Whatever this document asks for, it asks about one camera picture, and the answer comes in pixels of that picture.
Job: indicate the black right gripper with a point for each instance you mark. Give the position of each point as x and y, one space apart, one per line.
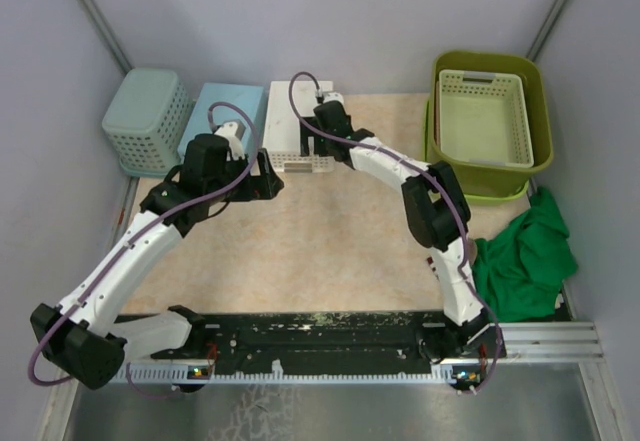
307 132

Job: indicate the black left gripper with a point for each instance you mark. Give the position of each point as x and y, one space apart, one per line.
265 186

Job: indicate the white basket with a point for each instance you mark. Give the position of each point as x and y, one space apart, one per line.
292 148

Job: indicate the light blue perforated basket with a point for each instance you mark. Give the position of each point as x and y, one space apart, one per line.
252 100

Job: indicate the large teal perforated basket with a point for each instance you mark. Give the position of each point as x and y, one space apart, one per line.
146 120

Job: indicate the pale green perforated basket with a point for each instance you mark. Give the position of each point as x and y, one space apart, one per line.
482 118

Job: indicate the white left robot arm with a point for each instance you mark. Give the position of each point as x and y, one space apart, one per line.
81 334

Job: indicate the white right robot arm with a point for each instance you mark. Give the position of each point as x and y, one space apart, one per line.
437 214

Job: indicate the green plastic tub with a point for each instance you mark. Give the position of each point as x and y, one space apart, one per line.
494 181

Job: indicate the beige striped sock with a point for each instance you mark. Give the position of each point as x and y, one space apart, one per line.
434 267

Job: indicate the green cloth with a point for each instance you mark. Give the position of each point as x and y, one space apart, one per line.
520 272

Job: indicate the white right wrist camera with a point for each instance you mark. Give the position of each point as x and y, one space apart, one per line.
323 97

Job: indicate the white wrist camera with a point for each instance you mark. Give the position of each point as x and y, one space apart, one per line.
323 97
233 131

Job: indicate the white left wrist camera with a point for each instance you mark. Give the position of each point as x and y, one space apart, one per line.
233 131

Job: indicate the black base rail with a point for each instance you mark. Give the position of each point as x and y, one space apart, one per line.
375 358

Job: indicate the white slotted cable duct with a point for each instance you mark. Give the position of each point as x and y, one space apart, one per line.
196 372

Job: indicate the aluminium frame post left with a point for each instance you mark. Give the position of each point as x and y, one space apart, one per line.
106 35

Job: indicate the aluminium frame post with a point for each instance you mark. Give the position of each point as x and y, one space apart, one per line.
546 29
106 35

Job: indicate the aluminium frame post right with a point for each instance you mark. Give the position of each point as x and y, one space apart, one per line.
546 29

